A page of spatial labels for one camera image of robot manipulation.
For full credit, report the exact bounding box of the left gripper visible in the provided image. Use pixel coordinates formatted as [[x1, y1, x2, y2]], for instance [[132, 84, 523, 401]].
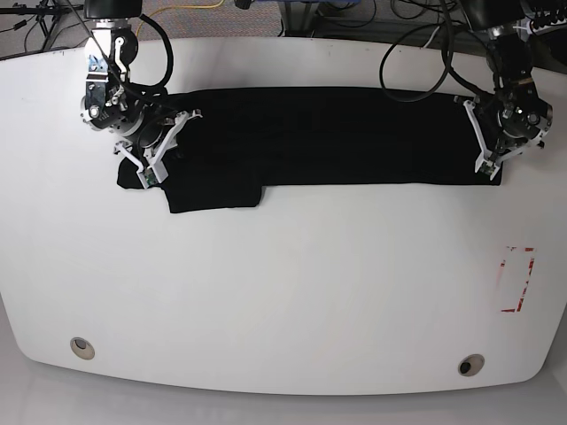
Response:
[[480, 110, 527, 155]]

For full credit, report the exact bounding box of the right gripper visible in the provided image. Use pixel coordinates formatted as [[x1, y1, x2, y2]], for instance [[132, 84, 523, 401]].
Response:
[[130, 112, 176, 153]]

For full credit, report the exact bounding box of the black T-shirt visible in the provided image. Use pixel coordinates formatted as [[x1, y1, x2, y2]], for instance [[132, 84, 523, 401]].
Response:
[[115, 86, 504, 215]]

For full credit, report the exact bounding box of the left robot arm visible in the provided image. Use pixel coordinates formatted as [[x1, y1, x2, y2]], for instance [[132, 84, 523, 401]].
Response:
[[460, 1, 553, 163]]

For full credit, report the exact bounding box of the white power strip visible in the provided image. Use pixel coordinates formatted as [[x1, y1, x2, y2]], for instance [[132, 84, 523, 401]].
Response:
[[527, 13, 566, 35]]

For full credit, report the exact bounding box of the red tape rectangle marking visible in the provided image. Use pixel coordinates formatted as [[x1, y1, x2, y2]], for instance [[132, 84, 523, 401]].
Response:
[[496, 246, 536, 313]]

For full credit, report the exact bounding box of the black tripod stand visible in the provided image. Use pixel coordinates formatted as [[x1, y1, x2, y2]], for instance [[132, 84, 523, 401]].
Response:
[[1, 1, 84, 53]]

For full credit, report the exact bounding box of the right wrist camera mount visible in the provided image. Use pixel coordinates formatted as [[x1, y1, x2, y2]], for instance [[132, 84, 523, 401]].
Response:
[[113, 109, 203, 189]]

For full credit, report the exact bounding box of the yellow cable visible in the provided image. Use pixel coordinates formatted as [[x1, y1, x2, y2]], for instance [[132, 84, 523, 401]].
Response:
[[135, 0, 225, 39]]

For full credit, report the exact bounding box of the left table cable grommet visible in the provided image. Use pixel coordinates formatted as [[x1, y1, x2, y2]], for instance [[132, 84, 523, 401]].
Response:
[[70, 337, 96, 360]]

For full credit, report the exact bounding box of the table cable grommet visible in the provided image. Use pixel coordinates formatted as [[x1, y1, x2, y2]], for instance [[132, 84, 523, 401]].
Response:
[[457, 353, 485, 377], [70, 337, 96, 360]]

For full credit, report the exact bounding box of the right table cable grommet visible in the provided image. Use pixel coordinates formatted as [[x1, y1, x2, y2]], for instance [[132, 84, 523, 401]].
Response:
[[457, 353, 485, 377]]

